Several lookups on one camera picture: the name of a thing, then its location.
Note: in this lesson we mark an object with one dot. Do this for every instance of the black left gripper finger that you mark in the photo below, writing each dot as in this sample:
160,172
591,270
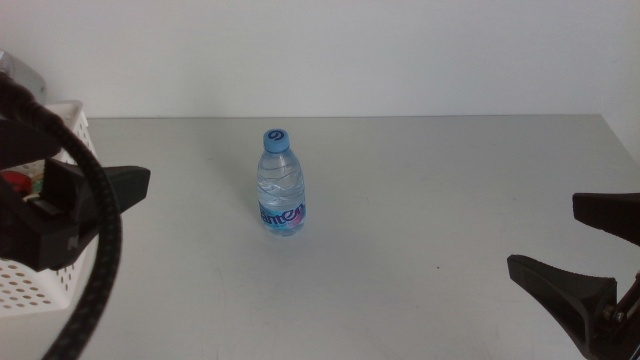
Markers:
132,184

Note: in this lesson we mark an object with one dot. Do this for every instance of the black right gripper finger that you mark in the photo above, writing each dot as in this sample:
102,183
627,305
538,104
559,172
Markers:
610,212
565,290

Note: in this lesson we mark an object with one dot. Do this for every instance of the yellow tea bottle green label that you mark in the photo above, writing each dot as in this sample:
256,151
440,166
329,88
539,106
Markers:
38,185

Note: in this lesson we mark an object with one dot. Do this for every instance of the red cola can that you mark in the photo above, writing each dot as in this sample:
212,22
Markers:
12,181

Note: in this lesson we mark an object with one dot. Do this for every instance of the clear water bottle blue cap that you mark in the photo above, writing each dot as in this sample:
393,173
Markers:
280,190

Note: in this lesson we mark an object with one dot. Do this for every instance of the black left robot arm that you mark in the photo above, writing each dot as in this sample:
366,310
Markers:
20,145

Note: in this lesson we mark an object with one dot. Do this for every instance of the white perforated plastic basket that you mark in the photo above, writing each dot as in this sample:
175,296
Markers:
30,295

